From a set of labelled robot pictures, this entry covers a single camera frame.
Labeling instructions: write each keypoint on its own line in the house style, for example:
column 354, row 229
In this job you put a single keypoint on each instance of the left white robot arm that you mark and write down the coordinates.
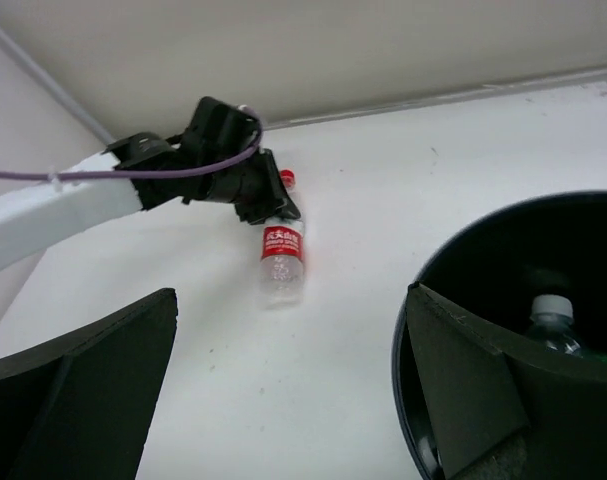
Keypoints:
column 131, row 175

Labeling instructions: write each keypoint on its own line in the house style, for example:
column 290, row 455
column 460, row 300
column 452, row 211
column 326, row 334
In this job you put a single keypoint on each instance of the clear bottle red cap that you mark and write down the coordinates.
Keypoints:
column 282, row 265

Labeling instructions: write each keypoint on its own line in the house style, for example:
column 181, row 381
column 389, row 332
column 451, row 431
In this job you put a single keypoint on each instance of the dark blue round bin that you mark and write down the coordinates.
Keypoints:
column 494, row 269

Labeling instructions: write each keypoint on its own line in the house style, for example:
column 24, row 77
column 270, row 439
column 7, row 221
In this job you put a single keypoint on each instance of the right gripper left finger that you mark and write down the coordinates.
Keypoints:
column 80, row 406

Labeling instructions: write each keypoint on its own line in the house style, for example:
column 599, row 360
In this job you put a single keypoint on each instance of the aluminium table edge rail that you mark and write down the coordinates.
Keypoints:
column 142, row 65

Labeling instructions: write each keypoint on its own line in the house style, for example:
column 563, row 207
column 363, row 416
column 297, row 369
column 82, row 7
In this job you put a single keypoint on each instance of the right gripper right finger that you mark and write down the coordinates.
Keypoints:
column 502, row 406

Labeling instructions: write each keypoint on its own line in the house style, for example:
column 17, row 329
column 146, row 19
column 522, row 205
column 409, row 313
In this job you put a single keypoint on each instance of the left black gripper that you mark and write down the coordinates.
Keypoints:
column 217, row 132

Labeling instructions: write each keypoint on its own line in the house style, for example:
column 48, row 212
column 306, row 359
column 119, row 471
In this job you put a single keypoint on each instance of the clear bottle blue white label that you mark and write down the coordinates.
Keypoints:
column 552, row 325

